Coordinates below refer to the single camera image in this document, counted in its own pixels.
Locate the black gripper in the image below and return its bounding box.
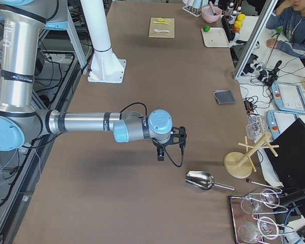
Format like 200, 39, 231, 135
152, 139, 168, 161

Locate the white plastic spoon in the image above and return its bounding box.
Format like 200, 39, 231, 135
154, 28, 170, 33

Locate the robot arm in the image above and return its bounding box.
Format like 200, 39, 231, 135
0, 1, 175, 160

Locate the pink bowl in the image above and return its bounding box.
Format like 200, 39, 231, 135
201, 6, 222, 23

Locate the metal scoop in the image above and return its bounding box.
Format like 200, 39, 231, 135
185, 171, 235, 191

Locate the wooden mug tree stand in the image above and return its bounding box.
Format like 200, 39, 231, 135
224, 117, 279, 178

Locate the grey folded cloth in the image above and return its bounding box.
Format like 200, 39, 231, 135
213, 89, 236, 105

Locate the black glass rack tray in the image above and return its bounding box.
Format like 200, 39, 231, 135
229, 188, 294, 243

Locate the teach pendant near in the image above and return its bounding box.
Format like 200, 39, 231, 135
266, 110, 299, 140

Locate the teach pendant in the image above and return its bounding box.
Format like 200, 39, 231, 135
271, 81, 305, 114
266, 110, 299, 140

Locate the bamboo cutting board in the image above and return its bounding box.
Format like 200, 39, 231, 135
148, 17, 175, 39

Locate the cream rabbit tray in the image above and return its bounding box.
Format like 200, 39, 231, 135
201, 27, 229, 48

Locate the yellow plastic knife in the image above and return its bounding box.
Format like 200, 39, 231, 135
152, 21, 170, 25

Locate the green lime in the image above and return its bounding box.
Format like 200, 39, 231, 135
203, 25, 210, 32

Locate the black monitor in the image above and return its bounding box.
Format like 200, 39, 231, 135
265, 118, 305, 189

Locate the teach pendant far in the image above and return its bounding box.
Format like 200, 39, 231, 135
271, 81, 305, 114

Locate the metal muddler tube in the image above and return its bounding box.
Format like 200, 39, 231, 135
209, 1, 217, 16

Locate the white support pole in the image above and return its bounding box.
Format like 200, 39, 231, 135
81, 0, 112, 52

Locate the seated person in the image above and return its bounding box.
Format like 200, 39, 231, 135
266, 0, 305, 59

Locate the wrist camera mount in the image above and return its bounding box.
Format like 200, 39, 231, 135
168, 126, 187, 155

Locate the white pole base plate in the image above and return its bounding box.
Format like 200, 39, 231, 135
88, 52, 127, 84

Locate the aluminium frame post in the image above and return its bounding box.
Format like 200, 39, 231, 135
233, 0, 278, 80

